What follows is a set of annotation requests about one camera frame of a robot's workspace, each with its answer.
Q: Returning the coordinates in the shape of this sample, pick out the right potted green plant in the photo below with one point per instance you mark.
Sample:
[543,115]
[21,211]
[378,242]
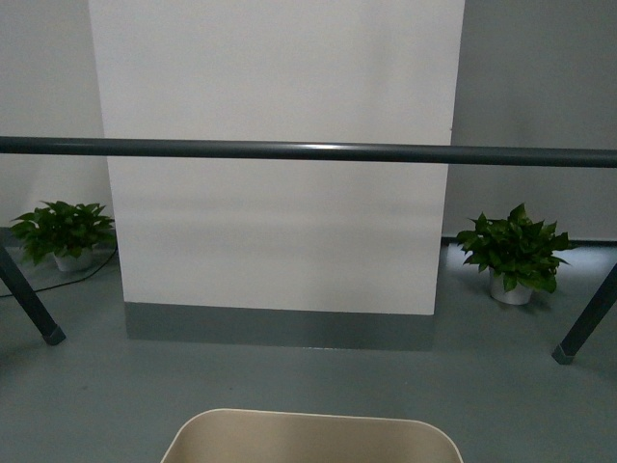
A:
[520,254]

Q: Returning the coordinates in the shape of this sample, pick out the left potted green plant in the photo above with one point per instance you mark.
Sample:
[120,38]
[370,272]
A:
[67,232]

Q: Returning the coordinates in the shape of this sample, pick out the potted green plant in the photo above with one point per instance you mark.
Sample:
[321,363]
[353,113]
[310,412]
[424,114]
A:
[520,254]
[67,232]

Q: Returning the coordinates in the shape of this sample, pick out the beige plastic laundry hamper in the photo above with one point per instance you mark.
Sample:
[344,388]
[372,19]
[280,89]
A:
[237,435]

